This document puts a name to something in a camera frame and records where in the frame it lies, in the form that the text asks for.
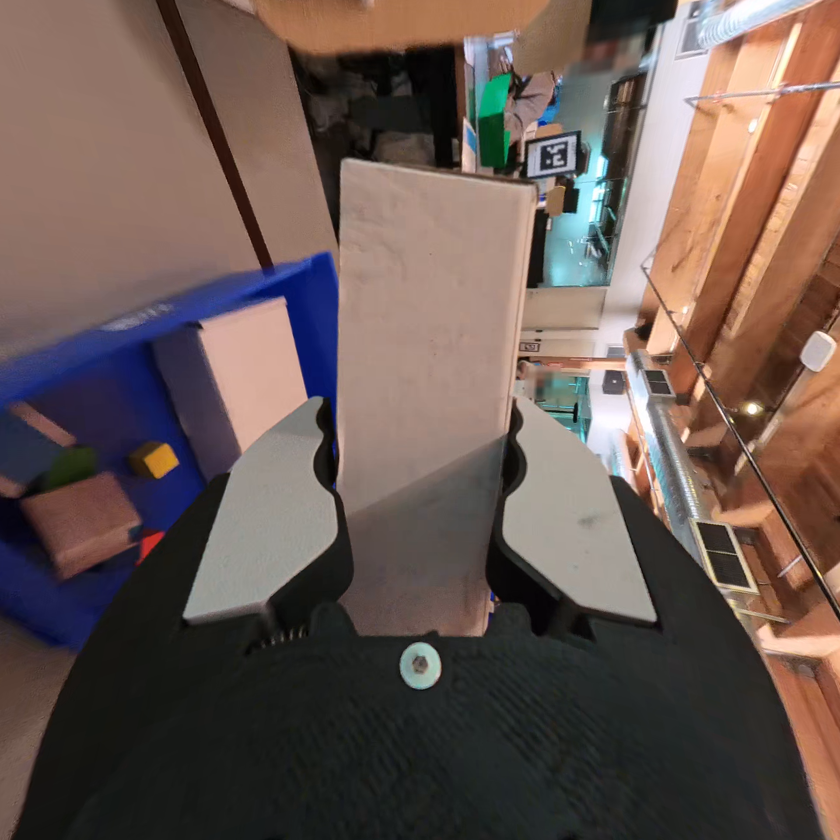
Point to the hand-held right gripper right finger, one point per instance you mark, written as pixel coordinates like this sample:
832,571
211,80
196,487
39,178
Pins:
577,525

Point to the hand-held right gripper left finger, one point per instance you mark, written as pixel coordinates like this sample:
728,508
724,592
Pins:
269,518

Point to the yellow cube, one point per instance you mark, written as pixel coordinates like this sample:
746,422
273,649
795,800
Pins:
154,459

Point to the white cardboard mailer box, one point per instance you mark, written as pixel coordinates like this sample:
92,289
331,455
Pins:
236,380
426,328

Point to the blue plastic bin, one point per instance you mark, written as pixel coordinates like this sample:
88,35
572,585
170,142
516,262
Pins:
118,367

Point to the red cube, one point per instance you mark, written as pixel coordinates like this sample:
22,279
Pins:
149,546

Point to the brown block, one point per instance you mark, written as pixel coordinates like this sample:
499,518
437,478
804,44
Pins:
79,525

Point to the green cube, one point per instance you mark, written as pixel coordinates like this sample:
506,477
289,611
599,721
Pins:
69,467

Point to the blue tan wooden block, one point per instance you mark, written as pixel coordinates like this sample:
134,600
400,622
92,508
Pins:
29,449

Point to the black white marker sign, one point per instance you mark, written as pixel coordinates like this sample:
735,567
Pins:
554,154

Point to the green panel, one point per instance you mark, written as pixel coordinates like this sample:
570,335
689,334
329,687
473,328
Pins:
493,124

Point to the silver ventilation duct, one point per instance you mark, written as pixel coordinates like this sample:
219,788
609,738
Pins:
669,459

